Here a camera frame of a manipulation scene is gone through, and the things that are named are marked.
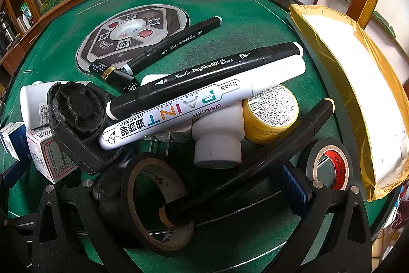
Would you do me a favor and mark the white red medicine box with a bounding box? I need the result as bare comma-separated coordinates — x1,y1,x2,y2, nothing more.
26,126,78,184

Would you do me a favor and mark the black tape roll red core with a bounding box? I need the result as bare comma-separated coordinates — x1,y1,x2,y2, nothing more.
297,138,353,191

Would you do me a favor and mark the white plastic bottle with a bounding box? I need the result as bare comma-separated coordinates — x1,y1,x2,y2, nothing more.
20,80,67,129

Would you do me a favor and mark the long black art marker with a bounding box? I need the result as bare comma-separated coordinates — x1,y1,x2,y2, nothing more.
106,41,304,121

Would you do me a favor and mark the black tape roll tan core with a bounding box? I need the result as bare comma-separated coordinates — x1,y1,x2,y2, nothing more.
121,153,194,256

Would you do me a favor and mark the white blue small box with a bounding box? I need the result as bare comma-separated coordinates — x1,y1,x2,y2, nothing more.
1,122,30,161

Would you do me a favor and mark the round table control panel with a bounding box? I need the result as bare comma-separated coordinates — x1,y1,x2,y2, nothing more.
76,4,190,74

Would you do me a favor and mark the black round cap holder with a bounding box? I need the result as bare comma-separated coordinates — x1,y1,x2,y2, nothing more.
47,81,126,175

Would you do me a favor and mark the white tray with yellow rim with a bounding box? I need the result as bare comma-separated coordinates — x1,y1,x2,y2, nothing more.
288,4,408,201

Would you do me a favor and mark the black marker orange tip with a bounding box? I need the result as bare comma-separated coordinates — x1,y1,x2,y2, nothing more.
159,98,336,228

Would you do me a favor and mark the white paint marker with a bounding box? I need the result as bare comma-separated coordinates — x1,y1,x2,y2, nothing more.
98,55,306,150

